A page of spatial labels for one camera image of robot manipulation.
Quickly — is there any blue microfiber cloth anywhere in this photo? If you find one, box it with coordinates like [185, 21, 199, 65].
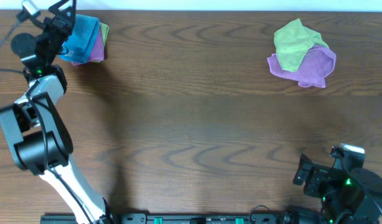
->
[59, 14, 100, 63]

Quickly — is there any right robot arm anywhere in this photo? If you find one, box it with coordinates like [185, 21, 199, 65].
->
[285, 144, 382, 223]

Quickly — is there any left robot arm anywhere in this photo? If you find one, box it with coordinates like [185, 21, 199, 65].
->
[0, 1, 118, 223]

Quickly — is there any folded green cloth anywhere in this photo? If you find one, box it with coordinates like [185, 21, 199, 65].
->
[93, 22, 109, 62]

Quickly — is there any folded purple cloth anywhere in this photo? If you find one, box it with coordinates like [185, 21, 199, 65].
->
[68, 26, 105, 65]

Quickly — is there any crumpled purple cloth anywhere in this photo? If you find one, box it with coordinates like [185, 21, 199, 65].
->
[267, 45, 337, 88]

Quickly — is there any crumpled green cloth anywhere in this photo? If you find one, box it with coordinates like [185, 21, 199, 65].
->
[274, 19, 328, 72]

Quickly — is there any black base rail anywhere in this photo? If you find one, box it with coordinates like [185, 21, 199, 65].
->
[39, 208, 322, 224]

